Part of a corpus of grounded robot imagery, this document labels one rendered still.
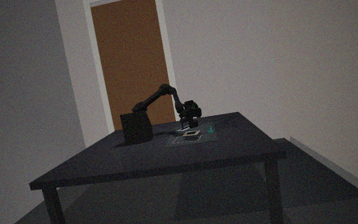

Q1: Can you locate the grey flat mat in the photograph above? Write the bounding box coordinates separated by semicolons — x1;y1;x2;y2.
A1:
164;122;219;148

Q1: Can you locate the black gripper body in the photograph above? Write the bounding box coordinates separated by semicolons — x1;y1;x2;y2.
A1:
184;100;198;129

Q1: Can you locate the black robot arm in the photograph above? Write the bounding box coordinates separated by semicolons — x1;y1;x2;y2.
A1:
132;84;202;119

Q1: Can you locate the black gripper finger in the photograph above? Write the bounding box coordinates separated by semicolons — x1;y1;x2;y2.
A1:
190;120;198;126
186;103;196;109

